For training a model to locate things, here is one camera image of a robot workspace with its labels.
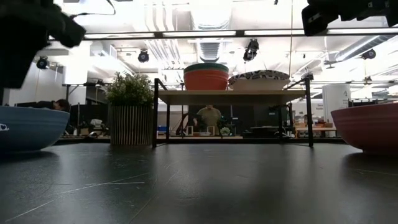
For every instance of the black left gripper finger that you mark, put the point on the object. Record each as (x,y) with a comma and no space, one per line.
(14,67)

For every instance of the blue bowl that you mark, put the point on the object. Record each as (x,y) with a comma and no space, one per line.
(29,129)

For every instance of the pink bowl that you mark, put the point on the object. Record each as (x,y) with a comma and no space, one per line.
(370,129)

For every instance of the green bowl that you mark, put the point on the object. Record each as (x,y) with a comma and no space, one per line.
(206,66)

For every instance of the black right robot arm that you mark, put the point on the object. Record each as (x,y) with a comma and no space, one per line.
(392,11)

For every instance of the wooden shelf with black legs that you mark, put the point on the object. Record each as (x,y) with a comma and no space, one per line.
(231,97)

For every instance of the black ceiling spotlight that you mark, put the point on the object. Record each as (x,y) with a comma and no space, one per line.
(368,54)
(251,49)
(42,63)
(143,56)

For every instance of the person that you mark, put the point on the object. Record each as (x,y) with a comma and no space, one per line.
(60,105)
(210,116)

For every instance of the white cabinet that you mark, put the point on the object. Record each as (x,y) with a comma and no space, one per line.
(335,102)

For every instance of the small potted green plant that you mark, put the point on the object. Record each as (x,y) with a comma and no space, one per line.
(130,118)

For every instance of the red bowl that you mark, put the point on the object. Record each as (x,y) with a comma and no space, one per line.
(206,81)

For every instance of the blue box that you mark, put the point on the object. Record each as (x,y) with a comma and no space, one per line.
(161,128)

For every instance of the black table mat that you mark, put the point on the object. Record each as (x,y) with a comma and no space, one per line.
(199,186)

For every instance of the black overhead frame bar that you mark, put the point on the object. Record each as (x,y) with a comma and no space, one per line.
(199,33)

